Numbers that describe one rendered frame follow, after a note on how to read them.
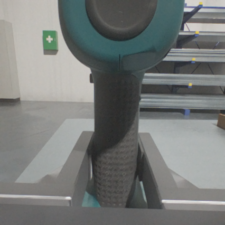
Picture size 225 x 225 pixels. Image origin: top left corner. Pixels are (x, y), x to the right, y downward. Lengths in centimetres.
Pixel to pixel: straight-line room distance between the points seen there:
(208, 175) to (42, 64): 489
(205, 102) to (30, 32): 467
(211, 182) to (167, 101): 336
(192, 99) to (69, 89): 322
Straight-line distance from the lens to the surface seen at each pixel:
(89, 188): 17
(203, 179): 49
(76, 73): 481
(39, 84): 519
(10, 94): 520
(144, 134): 16
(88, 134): 15
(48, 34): 492
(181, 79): 394
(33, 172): 48
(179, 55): 400
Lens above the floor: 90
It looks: 14 degrees down
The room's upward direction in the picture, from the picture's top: 1 degrees clockwise
